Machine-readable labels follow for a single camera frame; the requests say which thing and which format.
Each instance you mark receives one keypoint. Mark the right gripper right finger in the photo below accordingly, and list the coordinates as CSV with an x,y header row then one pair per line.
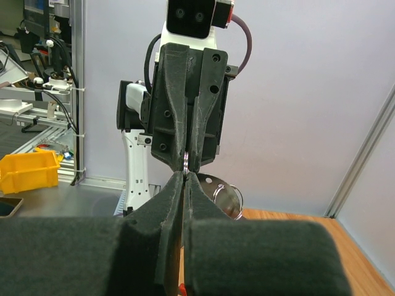
x,y
256,257

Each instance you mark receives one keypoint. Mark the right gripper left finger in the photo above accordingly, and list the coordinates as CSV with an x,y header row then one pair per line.
x,y
135,255

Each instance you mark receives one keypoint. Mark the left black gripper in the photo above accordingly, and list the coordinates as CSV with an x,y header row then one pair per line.
x,y
186,108

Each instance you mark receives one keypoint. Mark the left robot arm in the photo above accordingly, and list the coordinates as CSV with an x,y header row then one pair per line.
x,y
136,140

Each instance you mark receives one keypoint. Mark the smartphone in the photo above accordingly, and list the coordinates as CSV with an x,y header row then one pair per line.
x,y
9,206

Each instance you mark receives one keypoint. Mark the yellow plastic bin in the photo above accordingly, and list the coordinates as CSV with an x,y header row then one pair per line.
x,y
29,171

